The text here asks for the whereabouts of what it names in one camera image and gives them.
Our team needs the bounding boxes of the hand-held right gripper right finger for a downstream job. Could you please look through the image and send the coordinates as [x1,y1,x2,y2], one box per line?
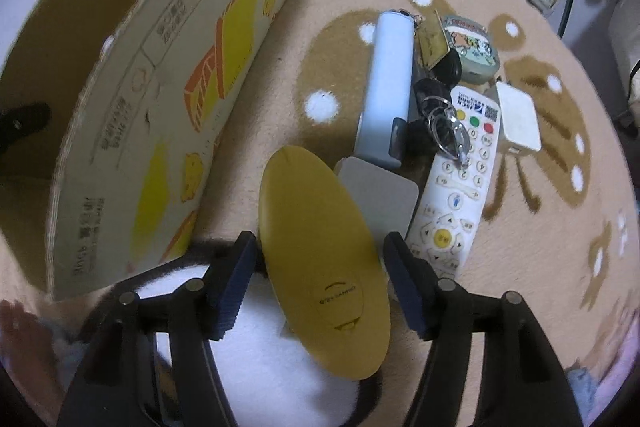
[382,231,586,427]

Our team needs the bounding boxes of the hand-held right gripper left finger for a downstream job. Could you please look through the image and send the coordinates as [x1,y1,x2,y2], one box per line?
[56,230,258,427]

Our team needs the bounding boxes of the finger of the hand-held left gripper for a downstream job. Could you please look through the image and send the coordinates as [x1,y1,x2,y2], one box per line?
[0,103,52,152]

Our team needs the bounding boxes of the yellow oval disc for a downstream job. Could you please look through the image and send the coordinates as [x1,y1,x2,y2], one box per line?
[258,145,392,381]

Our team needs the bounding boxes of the printed cardboard box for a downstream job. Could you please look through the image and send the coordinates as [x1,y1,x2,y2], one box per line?
[0,0,302,303]

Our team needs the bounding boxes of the gold keychain tag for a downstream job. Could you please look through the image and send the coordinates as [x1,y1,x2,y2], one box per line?
[417,23,448,68]

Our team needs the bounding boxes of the cartoon print earbud case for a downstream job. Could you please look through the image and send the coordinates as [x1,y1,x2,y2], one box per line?
[442,14,501,84]

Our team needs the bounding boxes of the white plush with black edge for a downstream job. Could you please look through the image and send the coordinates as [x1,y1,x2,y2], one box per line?
[135,234,383,427]

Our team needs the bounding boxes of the white remote control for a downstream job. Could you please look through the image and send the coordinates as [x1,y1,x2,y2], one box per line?
[405,86,502,282]

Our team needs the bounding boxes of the grey square pad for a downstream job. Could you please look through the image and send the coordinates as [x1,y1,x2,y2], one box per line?
[334,157,420,253]

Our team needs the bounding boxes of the beige round rug brown spots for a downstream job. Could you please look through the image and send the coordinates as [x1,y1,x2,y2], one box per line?
[50,0,640,427]

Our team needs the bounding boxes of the white square charger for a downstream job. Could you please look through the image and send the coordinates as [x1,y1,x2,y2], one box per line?
[495,81,543,156]

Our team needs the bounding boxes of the light blue power bank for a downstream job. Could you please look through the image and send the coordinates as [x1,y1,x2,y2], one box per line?
[354,9,416,168]

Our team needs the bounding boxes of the white bedding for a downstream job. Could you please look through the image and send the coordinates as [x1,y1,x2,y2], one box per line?
[607,0,640,108]

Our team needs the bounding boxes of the bunch of keys with ring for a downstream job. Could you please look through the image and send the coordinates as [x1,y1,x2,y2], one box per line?
[412,77,473,170]

